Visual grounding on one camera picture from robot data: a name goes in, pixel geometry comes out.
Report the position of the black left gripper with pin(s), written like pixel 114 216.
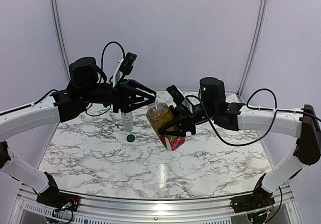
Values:
pixel 122 96

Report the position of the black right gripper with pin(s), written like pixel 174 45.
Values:
pixel 184 118

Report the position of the tea bottle red label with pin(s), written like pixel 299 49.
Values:
pixel 159 114

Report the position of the coffee bottle white label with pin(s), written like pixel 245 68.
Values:
pixel 127 121

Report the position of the dark green bottle cap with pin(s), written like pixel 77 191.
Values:
pixel 130 138

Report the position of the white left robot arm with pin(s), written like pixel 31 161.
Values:
pixel 88 84

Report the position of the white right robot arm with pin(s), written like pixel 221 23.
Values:
pixel 300 123

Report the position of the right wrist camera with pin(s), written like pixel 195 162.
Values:
pixel 179 98

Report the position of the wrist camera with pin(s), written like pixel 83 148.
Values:
pixel 179 98
pixel 124 68

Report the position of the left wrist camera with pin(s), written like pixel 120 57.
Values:
pixel 124 68

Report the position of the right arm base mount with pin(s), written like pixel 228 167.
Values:
pixel 259 198

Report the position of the aluminium table front rail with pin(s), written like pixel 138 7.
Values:
pixel 99 209

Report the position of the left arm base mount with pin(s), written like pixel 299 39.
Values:
pixel 53 197

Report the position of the left aluminium frame post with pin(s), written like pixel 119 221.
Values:
pixel 60 37

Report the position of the aluminium frame post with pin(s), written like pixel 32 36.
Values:
pixel 60 37
pixel 254 45

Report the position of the right aluminium frame post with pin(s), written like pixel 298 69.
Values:
pixel 254 45

